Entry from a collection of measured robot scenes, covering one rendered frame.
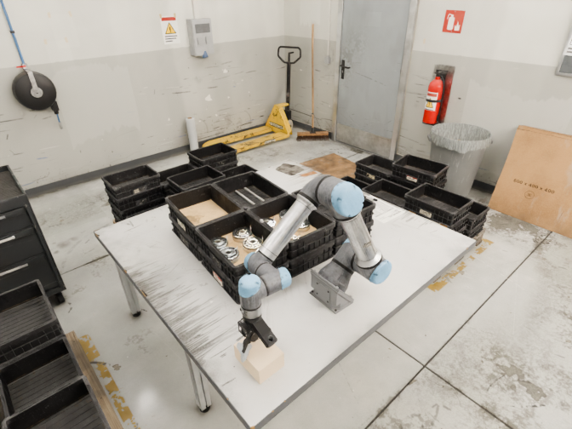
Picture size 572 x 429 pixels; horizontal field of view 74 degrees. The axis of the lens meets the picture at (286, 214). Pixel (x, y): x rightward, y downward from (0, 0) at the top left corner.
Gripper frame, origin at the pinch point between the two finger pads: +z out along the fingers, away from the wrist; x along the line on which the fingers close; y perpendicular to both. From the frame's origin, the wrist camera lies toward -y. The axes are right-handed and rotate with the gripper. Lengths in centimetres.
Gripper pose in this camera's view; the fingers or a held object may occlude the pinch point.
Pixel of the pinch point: (259, 352)
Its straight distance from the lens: 154.7
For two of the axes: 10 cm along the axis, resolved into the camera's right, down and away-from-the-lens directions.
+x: -7.5, 3.6, -5.6
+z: 0.2, 8.5, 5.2
